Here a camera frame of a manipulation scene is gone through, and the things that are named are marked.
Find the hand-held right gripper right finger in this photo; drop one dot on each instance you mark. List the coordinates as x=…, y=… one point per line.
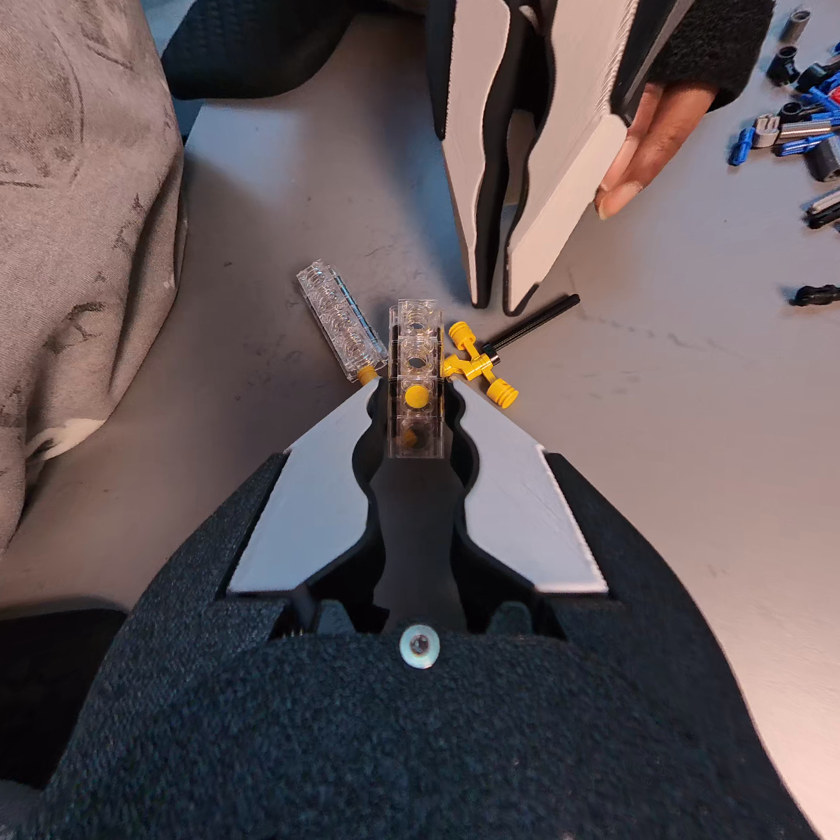
x=531, y=525

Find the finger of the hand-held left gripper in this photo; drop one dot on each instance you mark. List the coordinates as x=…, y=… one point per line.
x=577, y=131
x=469, y=118

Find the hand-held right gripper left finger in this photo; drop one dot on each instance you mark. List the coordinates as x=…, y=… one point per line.
x=302, y=518

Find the yellow piston crankshaft assembly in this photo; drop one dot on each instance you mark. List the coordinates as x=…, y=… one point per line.
x=476, y=367

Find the clear toy cylinder block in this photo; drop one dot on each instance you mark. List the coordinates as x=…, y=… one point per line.
x=338, y=315
x=400, y=354

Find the person's left hand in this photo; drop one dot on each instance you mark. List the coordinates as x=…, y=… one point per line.
x=656, y=144

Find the pile of small toy parts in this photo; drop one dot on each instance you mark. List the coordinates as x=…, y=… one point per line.
x=800, y=131

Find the single black toy pin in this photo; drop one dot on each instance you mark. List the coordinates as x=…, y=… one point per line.
x=817, y=295

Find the person's grey hoodie torso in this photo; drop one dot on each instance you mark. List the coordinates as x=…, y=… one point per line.
x=79, y=262

